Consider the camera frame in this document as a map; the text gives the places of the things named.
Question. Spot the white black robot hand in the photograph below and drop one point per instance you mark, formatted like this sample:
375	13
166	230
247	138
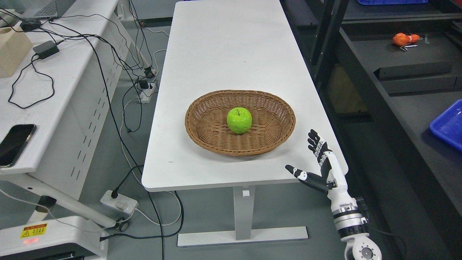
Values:
332	179

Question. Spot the green apple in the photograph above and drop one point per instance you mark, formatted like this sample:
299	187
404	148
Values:
239	120

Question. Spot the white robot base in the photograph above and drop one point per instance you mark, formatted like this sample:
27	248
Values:
66	237

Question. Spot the black metal shelf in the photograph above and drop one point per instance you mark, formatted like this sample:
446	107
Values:
381	99

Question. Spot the orange toy on shelf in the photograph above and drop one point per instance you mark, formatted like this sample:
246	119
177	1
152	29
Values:
402	39

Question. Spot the blue bin top shelf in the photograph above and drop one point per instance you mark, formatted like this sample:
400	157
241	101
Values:
391	2

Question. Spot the brown wicker basket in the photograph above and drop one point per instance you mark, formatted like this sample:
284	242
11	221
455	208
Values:
273	122

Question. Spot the blue plastic tray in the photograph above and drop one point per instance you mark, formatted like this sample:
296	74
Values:
448	125

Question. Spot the white power strip far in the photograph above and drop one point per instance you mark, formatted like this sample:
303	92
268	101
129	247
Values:
147	89

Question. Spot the white power strip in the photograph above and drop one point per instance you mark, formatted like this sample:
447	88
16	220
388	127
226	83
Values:
147	89
121	203

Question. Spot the white power strip near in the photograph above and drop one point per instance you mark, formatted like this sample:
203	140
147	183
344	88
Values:
121	203

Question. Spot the white side desk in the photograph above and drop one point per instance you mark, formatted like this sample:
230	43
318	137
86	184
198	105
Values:
68	102

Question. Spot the black power adapter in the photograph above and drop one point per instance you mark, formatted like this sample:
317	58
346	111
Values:
46	49

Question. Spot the black smartphone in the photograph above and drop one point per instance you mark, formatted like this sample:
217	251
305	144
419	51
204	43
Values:
14	143

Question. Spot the black computer mouse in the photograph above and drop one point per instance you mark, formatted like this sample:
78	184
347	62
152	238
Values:
30	25

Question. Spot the beige wooden box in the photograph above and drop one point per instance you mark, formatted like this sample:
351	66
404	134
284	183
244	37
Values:
14	45

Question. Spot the grey laptop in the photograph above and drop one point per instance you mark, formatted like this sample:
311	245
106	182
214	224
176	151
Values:
42	9

